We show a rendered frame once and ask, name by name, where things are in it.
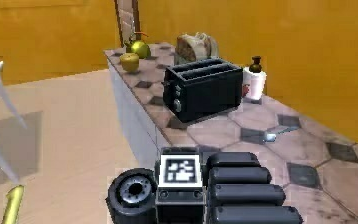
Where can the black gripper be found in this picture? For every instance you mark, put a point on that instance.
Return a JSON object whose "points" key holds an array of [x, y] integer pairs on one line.
{"points": [[133, 195]]}

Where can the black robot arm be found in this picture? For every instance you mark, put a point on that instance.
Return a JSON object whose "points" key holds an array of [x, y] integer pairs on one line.
{"points": [[240, 190]]}

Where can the grey kitchen counter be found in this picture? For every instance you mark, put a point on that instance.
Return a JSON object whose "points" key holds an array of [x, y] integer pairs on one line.
{"points": [[240, 133]]}

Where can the yellow cylindrical object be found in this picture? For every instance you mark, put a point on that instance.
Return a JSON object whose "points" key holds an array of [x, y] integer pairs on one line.
{"points": [[13, 205]]}

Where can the black toaster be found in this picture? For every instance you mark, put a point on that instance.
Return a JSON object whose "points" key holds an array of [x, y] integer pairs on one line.
{"points": [[203, 88]]}

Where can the yellow-green apple slice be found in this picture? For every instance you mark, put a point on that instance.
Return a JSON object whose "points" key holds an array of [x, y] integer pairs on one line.
{"points": [[129, 61]]}

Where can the green apple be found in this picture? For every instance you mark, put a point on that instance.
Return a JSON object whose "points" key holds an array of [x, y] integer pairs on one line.
{"points": [[140, 48]]}

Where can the silver spoon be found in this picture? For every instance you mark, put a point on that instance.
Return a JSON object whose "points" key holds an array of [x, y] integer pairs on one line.
{"points": [[275, 132]]}

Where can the brown bread loaf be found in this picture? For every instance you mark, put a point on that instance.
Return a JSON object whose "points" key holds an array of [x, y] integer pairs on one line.
{"points": [[195, 46]]}

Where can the white bottle with dark cap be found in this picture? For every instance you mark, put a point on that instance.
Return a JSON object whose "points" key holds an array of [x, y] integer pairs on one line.
{"points": [[255, 83]]}

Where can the brown room door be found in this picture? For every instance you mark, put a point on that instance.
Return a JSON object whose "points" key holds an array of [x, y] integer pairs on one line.
{"points": [[127, 20]]}

